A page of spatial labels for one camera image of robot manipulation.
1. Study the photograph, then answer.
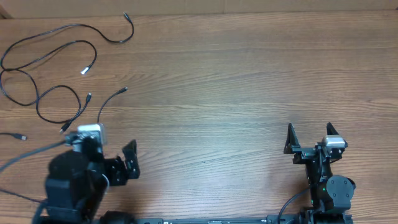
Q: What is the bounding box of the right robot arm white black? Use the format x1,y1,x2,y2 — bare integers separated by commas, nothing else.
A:
277,123,356,224

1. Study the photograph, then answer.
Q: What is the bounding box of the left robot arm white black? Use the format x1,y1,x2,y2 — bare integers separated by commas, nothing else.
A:
32,132,141,223

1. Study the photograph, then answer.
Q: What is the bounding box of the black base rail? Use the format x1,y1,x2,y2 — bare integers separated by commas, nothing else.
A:
77,213,354,224

